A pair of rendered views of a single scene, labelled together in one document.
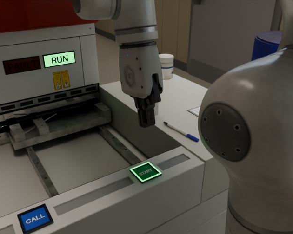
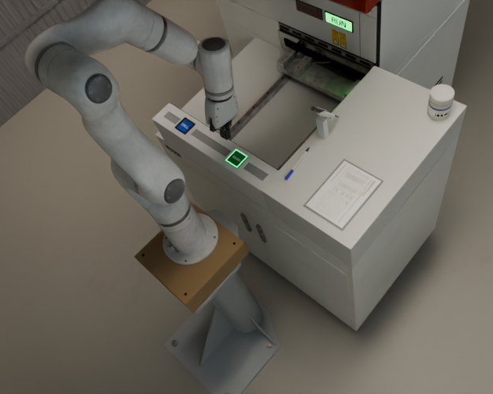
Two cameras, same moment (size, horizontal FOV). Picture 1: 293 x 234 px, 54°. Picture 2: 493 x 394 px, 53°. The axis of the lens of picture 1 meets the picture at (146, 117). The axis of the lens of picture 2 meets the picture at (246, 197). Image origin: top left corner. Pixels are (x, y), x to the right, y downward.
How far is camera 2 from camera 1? 1.48 m
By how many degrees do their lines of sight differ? 69
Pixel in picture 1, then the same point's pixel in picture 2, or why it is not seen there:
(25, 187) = (250, 102)
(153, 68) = (209, 113)
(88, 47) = (367, 26)
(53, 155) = (291, 94)
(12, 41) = not seen: outside the picture
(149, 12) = (210, 85)
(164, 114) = (327, 143)
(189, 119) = (325, 164)
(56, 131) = (305, 80)
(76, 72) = (354, 41)
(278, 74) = not seen: hidden behind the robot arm
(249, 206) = not seen: hidden behind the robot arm
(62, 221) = (186, 137)
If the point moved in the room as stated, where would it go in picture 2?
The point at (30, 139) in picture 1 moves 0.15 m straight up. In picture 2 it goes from (287, 71) to (282, 42)
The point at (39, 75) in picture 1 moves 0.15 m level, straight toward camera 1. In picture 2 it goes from (321, 24) to (288, 47)
